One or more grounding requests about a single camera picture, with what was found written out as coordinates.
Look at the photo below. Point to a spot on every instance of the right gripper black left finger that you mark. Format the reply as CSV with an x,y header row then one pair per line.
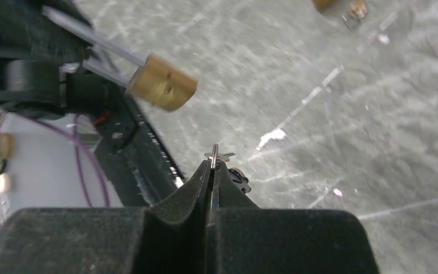
x,y
169,237

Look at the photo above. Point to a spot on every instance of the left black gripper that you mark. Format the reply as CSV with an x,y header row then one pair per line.
x,y
33,51

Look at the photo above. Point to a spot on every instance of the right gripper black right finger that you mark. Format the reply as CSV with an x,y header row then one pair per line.
x,y
253,240

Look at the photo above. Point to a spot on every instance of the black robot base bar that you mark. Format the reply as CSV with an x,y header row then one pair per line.
x,y
132,156

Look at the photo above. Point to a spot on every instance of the brass padlock long shackle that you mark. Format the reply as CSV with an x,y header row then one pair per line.
x,y
155,80

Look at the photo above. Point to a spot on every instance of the small brass padlock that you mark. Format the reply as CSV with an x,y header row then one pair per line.
x,y
351,13

